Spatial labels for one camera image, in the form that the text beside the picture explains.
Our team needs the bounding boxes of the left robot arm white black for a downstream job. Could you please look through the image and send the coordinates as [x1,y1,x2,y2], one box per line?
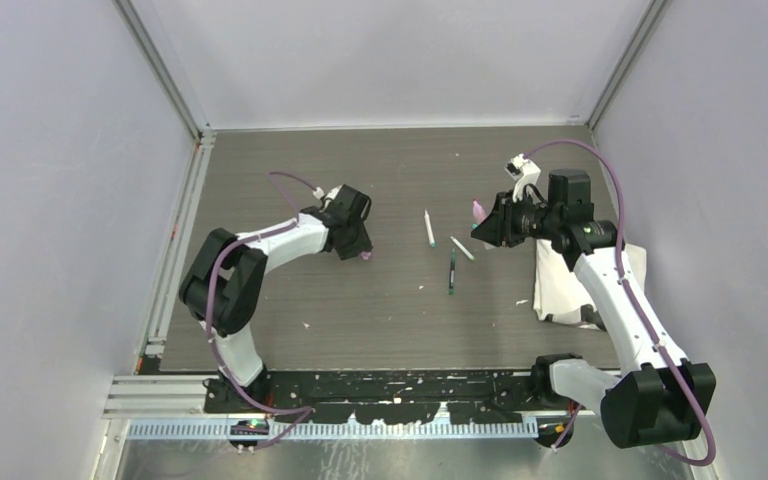
[178,184,373,413]

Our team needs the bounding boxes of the white pen teal end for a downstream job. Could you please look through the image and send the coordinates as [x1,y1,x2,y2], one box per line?
[423,209,436,248]

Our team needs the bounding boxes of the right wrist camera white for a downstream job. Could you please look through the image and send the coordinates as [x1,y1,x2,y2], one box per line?
[505,154,541,203]

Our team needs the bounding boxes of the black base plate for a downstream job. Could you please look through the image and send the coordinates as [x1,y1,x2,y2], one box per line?
[203,369,575,425]

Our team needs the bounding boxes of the aluminium frame rail left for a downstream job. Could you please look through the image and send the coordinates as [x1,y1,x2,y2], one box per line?
[133,128,216,374]

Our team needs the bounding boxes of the dark green pen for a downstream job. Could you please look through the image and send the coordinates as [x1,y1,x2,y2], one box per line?
[448,249,457,295]

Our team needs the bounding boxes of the pink highlighter pen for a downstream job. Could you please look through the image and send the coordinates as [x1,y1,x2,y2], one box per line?
[472,199,487,225]

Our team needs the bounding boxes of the white pen green end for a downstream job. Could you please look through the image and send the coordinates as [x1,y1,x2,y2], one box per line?
[450,236,475,261]

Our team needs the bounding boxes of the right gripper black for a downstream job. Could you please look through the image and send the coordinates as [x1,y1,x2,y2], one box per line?
[472,188,562,248]

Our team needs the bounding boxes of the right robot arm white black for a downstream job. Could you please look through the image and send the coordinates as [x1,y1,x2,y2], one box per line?
[471,159,716,449]

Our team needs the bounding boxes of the slotted cable duct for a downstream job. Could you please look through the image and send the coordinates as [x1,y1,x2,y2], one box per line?
[126,417,539,441]

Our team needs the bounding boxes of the white cloth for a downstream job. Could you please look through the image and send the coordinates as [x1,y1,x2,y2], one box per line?
[532,238,648,328]

